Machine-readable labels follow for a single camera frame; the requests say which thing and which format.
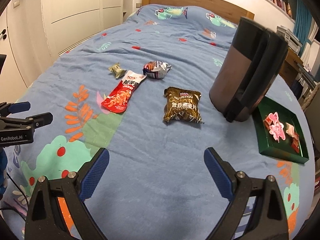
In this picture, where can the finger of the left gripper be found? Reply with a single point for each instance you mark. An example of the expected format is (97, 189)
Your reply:
(35, 121)
(12, 108)

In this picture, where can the pink striped snack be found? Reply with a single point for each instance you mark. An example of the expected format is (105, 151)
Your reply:
(290, 129)

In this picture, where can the pink My Melody snack bag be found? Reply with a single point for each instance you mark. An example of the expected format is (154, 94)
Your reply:
(277, 128)

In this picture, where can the white wardrobe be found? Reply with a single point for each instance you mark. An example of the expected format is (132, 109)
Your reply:
(34, 33)

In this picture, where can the black brown cylindrical appliance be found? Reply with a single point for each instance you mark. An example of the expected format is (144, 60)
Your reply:
(250, 67)

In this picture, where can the white printer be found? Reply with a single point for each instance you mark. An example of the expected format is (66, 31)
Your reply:
(290, 38)

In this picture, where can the small red candy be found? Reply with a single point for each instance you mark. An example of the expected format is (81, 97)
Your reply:
(267, 123)

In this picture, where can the teal curtain right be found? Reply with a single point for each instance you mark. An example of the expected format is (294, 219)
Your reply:
(302, 24)

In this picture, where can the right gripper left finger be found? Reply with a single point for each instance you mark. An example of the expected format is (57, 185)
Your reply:
(45, 219)

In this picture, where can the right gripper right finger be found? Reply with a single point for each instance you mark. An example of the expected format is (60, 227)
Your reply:
(268, 218)

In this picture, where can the blue patterned bed quilt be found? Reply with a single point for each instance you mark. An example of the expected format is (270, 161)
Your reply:
(156, 185)

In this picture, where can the red spicy strip snack bag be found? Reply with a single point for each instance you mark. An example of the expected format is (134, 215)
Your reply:
(117, 100)

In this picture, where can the dark red cracker snack bag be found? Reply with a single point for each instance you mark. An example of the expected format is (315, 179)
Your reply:
(295, 142)

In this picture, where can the wooden drawer cabinet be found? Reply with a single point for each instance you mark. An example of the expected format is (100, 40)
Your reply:
(290, 69)

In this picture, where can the wooden headboard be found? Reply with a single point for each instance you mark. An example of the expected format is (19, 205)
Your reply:
(227, 10)

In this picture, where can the small green wrapped candy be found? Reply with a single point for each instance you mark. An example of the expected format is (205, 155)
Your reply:
(117, 70)

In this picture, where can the green rectangular tray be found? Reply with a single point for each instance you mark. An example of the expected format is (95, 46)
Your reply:
(266, 143)

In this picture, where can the brown oat snack bag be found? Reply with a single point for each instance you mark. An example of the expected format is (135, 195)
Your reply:
(182, 105)

